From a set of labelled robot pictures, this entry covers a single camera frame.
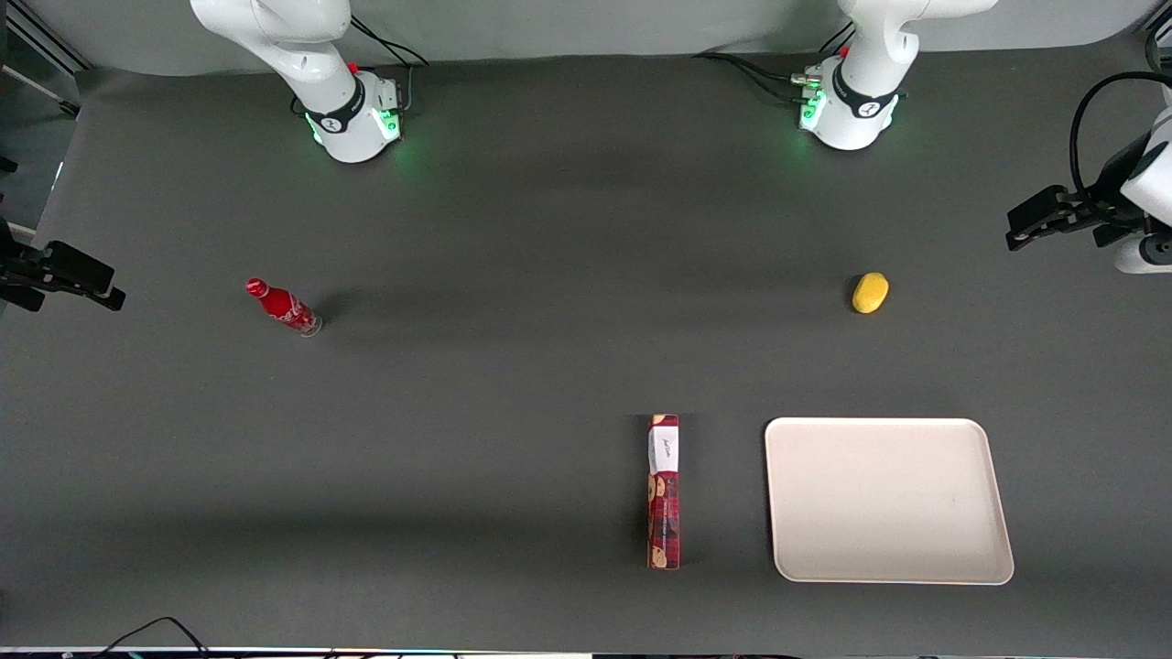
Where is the red cookie box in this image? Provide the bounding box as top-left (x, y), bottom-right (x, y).
top-left (646, 414), bottom-right (683, 571)

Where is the beige plastic tray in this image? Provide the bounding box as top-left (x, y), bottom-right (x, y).
top-left (764, 416), bottom-right (1016, 587)

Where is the yellow lemon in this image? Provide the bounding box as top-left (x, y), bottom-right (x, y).
top-left (852, 272), bottom-right (890, 315)

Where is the red cola bottle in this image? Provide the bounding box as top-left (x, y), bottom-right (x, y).
top-left (244, 277), bottom-right (323, 338)

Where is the metal frame rail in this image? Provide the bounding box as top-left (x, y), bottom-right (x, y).
top-left (0, 0), bottom-right (94, 120)

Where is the black left base cable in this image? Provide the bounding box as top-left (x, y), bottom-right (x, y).
top-left (692, 22), bottom-right (858, 105)

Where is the black base cable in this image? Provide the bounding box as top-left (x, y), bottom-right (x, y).
top-left (692, 22), bottom-right (858, 105)
top-left (350, 16), bottom-right (430, 113)

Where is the black looped table cable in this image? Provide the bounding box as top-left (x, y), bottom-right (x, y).
top-left (90, 616), bottom-right (213, 659)

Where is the black right base cable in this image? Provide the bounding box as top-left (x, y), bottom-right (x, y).
top-left (350, 16), bottom-right (430, 113)

